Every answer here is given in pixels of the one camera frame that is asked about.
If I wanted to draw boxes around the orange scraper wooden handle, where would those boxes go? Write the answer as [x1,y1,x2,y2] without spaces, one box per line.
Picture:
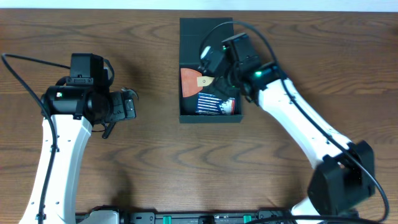
[180,68,215,98]

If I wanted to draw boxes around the clear screwdriver set case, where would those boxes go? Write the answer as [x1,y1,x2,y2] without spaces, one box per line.
[195,93,236,116]

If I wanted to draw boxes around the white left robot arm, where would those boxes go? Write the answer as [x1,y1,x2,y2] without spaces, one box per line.
[20,85,137,223]

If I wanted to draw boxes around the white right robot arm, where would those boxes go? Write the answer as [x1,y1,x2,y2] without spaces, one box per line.
[199,43,379,223]

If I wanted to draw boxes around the black open gift box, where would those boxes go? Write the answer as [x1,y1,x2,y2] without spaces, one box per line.
[179,17,243,123]

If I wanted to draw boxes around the black handled screwdriver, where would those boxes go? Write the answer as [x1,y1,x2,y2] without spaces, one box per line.
[102,122,116,139]

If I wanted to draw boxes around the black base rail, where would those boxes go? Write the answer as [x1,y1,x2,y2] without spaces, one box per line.
[75,205,289,224]

